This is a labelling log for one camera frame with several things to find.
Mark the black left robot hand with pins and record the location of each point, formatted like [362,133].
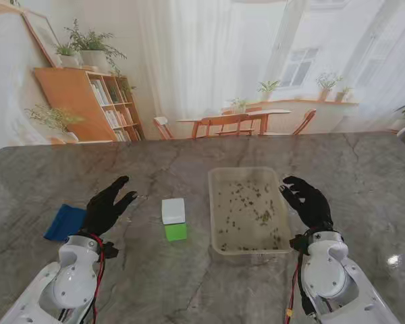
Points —
[101,209]

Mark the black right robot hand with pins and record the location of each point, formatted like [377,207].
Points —
[310,202]

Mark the blue plastic scraper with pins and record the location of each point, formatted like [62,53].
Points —
[62,222]

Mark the white square jar lid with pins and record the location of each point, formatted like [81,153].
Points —
[173,210]

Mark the green square glass jar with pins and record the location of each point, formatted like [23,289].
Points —
[176,232]

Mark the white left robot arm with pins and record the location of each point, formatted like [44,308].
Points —
[74,270]

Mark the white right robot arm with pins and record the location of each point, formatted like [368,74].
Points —
[327,270]

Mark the scattered green beans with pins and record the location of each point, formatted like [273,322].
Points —
[264,217]

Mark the translucent plastic baking tray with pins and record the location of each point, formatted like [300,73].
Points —
[222,209]

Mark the leafy potted plant beside bookshelf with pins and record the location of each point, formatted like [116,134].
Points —
[54,118]

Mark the white seat wooden chair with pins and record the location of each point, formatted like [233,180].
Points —
[160,122]

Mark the white wooden dining table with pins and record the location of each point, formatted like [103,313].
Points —
[256,112]

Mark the small windowsill plant orange pot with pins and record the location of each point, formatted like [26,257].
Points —
[340,97]

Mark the tall windowsill plant orange pot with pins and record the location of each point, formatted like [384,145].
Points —
[325,92]

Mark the wooden bookshelf with books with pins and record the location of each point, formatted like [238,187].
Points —
[71,101]

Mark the small table plant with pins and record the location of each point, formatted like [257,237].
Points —
[239,108]

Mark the wooden slat back chair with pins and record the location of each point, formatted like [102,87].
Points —
[222,119]

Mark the broad leaf windowsill plant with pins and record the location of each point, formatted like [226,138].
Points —
[268,88]

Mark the large potted plant white pot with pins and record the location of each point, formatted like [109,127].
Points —
[92,59]

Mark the small potted plant white pot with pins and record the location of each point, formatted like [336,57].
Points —
[69,60]

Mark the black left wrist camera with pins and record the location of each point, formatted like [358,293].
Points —
[111,250]

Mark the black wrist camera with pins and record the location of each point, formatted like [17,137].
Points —
[297,243]
[111,250]

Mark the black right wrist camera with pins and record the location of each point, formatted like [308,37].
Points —
[297,243]

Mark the wooden picture frame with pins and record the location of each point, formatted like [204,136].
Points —
[42,37]

